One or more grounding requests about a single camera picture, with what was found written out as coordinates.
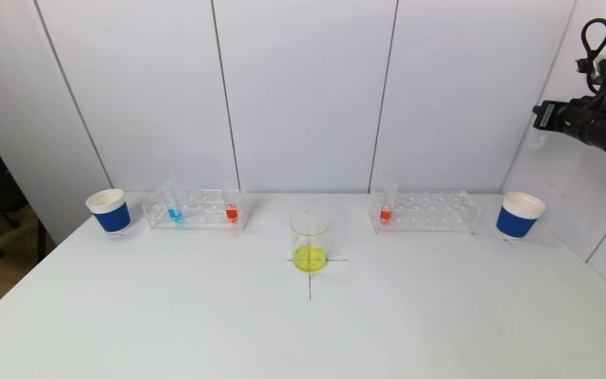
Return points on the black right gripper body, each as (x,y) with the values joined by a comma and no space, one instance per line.
(544,116)

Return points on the test tube with yellow liquid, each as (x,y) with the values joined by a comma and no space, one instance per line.
(537,141)

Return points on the clear acrylic test tube rack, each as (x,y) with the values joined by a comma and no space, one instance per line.
(429,213)
(203,213)

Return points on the test tube with red liquid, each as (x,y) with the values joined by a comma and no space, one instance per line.
(385,215)
(232,213)

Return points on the clear glass beaker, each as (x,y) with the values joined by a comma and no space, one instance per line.
(310,258)

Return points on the test tube with blue liquid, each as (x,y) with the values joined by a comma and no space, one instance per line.
(174,213)

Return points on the blue and white paper cup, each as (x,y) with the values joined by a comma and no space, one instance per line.
(516,221)
(112,216)

